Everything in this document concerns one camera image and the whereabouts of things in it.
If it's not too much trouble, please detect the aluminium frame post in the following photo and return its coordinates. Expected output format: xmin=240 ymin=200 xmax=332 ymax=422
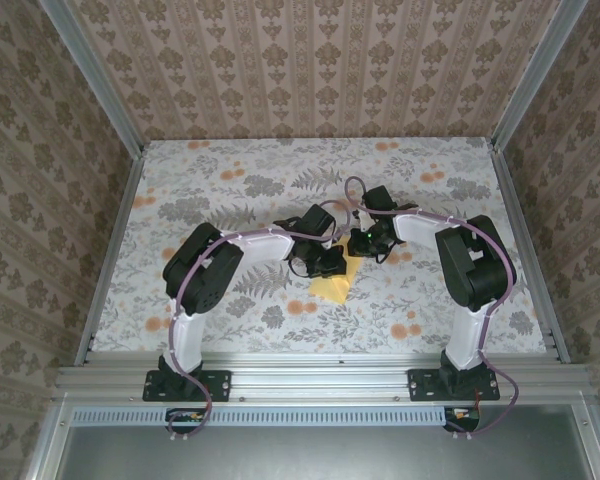
xmin=44 ymin=0 xmax=146 ymax=159
xmin=492 ymin=0 xmax=589 ymax=151

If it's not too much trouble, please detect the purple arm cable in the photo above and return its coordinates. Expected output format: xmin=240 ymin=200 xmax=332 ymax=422
xmin=344 ymin=175 xmax=522 ymax=441
xmin=167 ymin=199 xmax=354 ymax=444

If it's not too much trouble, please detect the aluminium side rail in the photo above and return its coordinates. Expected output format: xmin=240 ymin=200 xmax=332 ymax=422
xmin=74 ymin=149 xmax=146 ymax=366
xmin=489 ymin=144 xmax=571 ymax=364

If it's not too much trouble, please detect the floral patterned table cover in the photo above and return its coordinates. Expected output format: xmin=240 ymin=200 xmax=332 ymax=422
xmin=87 ymin=138 xmax=551 ymax=356

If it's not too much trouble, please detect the grey metal sheet panel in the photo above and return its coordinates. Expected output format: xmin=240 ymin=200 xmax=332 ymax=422
xmin=54 ymin=424 xmax=600 ymax=480

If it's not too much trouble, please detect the pale yellow paper sheet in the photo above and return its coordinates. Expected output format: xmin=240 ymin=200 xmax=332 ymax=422
xmin=309 ymin=243 xmax=362 ymax=304

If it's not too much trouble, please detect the slotted grey cable duct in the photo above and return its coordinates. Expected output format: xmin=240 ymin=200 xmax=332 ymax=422
xmin=72 ymin=405 xmax=481 ymax=427

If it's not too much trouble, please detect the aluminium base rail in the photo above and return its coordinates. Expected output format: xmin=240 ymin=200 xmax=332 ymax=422
xmin=54 ymin=352 xmax=594 ymax=401

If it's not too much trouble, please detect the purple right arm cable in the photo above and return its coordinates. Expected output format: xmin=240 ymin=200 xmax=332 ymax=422
xmin=344 ymin=175 xmax=522 ymax=441

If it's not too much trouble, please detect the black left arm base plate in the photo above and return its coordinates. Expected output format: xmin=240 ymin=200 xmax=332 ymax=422
xmin=142 ymin=368 xmax=232 ymax=402

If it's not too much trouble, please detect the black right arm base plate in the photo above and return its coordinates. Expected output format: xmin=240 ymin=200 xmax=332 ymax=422
xmin=407 ymin=368 xmax=501 ymax=402

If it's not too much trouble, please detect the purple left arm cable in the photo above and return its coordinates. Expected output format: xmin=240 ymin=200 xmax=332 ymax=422
xmin=167 ymin=199 xmax=354 ymax=444

